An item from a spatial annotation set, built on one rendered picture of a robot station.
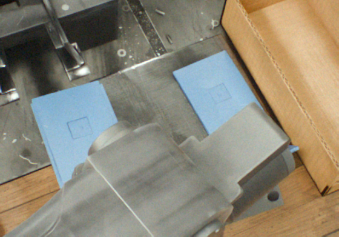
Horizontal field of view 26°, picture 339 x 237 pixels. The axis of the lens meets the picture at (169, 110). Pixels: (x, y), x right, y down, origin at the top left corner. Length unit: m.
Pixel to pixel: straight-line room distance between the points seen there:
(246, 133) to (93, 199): 0.13
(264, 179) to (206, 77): 0.36
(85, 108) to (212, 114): 0.16
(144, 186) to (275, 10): 0.57
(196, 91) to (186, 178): 0.43
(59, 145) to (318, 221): 0.30
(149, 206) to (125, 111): 0.44
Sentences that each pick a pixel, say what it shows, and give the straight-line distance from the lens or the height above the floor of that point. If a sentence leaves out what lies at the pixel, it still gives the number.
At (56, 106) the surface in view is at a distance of 0.74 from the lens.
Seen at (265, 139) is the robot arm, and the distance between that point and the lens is 0.48.
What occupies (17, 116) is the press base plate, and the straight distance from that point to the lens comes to 0.85.
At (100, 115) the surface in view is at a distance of 0.74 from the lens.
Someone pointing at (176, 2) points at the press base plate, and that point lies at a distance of 0.93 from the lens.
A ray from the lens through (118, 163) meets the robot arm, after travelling 0.40.
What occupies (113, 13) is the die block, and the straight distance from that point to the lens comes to 0.85.
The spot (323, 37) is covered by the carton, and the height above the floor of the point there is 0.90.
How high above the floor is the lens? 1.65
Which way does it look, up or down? 62 degrees down
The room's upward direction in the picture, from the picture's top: 9 degrees clockwise
